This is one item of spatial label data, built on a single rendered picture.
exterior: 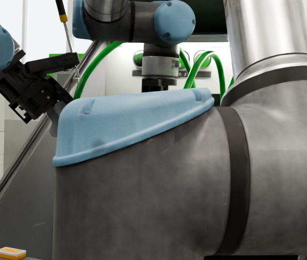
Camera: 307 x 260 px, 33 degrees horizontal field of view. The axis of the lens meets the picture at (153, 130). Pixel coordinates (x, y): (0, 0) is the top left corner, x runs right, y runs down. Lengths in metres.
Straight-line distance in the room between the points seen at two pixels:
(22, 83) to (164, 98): 0.70
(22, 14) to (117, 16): 5.23
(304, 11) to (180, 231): 0.23
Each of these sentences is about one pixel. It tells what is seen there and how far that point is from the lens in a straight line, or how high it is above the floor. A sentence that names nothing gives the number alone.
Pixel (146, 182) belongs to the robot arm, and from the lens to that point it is 0.34.
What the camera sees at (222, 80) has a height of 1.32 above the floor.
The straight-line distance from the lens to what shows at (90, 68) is 1.08.
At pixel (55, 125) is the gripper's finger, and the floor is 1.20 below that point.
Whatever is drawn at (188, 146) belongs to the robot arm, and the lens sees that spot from 0.35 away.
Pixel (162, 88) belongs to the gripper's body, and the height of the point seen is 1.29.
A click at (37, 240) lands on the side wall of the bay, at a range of 1.30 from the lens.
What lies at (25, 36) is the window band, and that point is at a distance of 6.08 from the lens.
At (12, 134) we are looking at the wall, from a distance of 6.12.
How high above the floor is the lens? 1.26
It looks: 3 degrees down
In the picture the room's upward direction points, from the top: 2 degrees clockwise
